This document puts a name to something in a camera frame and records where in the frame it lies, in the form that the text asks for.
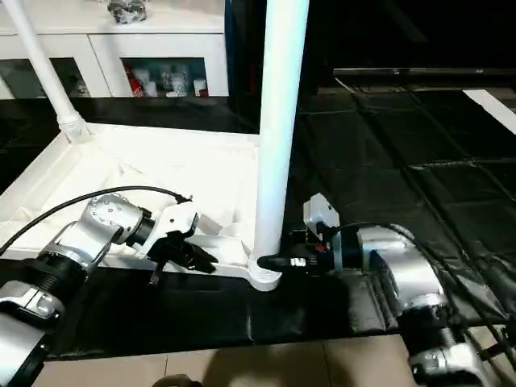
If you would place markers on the black work mat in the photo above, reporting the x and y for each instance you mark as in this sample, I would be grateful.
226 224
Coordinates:
435 161

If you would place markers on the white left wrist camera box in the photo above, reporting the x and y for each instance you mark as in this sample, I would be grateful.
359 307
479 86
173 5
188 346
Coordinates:
173 224

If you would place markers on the white plastic table leg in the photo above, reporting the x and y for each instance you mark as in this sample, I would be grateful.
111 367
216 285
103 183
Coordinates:
278 121
44 72

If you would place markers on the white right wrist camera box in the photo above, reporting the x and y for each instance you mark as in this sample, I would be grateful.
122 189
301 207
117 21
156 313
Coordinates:
321 211

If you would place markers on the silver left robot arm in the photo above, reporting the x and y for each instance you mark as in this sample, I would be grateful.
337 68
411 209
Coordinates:
89 234

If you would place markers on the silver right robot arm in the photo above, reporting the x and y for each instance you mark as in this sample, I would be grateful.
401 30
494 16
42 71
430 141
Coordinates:
411 274

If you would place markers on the black cabinet with orange label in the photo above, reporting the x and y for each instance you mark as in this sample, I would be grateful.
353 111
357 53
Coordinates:
387 32

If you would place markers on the glossy black long bar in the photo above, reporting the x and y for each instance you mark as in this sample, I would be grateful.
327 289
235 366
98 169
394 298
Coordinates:
427 72

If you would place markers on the crumpled silver black object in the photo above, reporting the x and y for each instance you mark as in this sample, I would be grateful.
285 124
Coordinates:
126 10

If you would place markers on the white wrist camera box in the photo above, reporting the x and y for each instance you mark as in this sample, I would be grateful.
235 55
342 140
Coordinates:
173 224
321 211

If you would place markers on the white plastic table top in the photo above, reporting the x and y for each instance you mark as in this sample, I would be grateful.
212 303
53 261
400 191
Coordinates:
145 169

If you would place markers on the white cabinet with glass doors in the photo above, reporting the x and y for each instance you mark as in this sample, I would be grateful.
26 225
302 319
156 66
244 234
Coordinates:
97 40

